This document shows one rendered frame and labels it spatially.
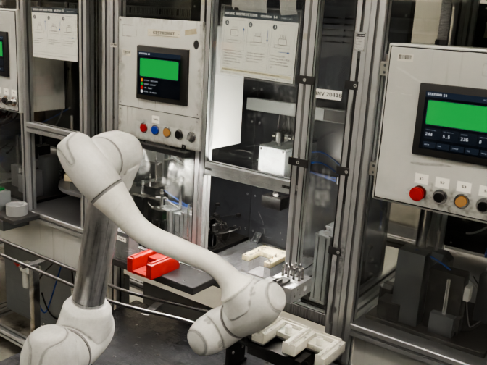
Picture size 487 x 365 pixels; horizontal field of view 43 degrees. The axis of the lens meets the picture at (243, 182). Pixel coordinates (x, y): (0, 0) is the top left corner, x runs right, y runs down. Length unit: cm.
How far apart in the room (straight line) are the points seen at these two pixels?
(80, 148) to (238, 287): 54
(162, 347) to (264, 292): 88
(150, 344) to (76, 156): 94
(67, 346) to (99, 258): 27
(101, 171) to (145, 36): 87
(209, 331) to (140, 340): 78
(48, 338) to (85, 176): 50
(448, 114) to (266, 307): 72
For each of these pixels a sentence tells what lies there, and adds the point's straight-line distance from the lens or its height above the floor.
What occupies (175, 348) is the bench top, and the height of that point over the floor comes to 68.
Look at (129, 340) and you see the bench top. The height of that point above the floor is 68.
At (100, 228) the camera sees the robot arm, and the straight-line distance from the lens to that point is 185.
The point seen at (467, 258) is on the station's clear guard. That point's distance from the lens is 188.
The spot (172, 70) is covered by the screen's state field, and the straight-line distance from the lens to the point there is 226.
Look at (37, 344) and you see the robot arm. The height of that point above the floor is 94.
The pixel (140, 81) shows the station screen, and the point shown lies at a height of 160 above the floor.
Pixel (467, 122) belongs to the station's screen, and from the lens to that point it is 175.
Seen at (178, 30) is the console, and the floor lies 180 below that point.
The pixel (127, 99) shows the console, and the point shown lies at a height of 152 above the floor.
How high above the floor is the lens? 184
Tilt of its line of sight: 15 degrees down
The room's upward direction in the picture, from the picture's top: 3 degrees clockwise
